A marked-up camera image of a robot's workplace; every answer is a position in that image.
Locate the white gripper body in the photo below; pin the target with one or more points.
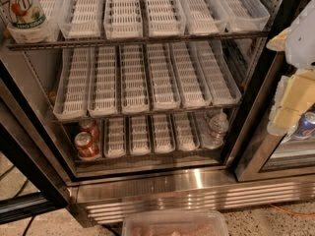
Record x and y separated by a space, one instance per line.
301 38

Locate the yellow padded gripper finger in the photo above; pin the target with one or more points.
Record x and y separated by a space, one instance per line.
294 96
277 42

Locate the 7up zero sugar can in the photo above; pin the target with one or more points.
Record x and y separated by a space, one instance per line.
27 21

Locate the blue pepsi can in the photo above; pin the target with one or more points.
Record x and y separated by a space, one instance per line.
305 126

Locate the top shelf tray six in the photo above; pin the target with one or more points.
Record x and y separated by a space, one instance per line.
245 15

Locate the shelf tray six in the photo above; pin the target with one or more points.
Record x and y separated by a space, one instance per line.
245 15
221 83

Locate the middle shelf tray six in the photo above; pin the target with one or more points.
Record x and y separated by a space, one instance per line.
221 83

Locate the top shelf tray five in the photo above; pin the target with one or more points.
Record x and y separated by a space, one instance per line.
204 17

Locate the shelf tray five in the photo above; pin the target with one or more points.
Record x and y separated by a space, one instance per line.
190 79
204 17
185 131

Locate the middle shelf tray five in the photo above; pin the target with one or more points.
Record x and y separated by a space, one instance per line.
190 79

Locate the top shelf tray four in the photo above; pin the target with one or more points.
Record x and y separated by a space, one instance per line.
165 18

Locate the shelf tray four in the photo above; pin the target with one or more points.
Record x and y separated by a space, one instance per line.
165 18
162 133
164 88

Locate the bottom shelf tray five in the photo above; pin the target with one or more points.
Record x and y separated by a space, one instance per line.
185 131

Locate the middle shelf tray four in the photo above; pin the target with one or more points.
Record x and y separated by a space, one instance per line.
164 88

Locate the bottom shelf tray four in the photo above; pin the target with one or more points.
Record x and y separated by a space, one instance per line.
162 133

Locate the stainless steel fridge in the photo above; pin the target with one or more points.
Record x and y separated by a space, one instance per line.
252 167

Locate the middle shelf tray three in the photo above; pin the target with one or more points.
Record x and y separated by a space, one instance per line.
134 90

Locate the shelf tray three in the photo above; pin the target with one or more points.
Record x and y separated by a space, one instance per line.
134 90
123 19
140 143

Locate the top shelf tray three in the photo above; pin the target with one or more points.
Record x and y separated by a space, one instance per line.
123 19

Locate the bottom shelf tray three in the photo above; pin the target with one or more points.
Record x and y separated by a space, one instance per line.
140 143

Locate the middle shelf tray two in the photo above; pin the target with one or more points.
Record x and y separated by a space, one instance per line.
102 91

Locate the shelf tray two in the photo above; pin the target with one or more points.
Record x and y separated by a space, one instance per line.
114 145
102 91
81 18

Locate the bottom shelf tray two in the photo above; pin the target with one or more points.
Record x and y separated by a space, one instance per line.
114 145

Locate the top shelf tray two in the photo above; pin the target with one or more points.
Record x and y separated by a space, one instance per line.
81 18

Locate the rear red soda can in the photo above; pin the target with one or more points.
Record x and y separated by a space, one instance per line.
90 126

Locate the red soda can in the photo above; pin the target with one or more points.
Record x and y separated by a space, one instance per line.
90 126
86 146

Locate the middle shelf tray one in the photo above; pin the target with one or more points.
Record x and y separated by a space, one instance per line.
72 95

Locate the shelf tray one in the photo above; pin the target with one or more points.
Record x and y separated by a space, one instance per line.
72 95
52 11

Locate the front red soda can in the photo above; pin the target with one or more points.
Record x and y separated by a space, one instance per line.
86 146

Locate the top shelf tray one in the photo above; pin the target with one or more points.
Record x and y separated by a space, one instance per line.
52 11

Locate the open fridge glass door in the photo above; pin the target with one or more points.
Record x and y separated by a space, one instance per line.
20 148

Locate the front clear water bottle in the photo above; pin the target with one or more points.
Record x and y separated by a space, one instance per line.
216 130

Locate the clear plastic container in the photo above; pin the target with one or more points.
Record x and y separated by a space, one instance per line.
175 223

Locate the top wire shelf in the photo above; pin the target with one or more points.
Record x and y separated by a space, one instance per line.
98 42

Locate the wire shelf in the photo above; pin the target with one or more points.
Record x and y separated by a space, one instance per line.
144 111
98 42

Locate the middle wire shelf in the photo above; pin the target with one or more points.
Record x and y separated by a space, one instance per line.
144 111

